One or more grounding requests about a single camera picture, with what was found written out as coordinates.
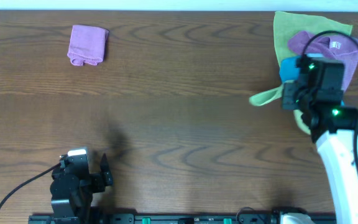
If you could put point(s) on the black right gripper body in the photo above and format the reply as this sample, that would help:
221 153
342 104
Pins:
294 99

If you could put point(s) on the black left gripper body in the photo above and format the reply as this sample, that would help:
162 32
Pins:
91 186

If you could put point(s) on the light green cloth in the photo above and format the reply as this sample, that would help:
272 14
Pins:
268 96

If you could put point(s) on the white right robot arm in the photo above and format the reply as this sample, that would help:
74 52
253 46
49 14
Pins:
336 140

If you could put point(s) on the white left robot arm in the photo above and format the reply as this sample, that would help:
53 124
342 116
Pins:
73 188

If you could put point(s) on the blue cloth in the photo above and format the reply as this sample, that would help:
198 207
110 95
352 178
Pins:
289 71

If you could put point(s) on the purple cloth with tag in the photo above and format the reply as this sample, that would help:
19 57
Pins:
336 47

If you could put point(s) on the large green cloth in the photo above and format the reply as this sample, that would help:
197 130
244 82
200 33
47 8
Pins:
286 25

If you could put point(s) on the folded pink cloth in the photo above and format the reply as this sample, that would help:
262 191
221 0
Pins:
87 45

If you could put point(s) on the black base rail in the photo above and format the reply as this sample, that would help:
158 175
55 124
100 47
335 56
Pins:
246 215

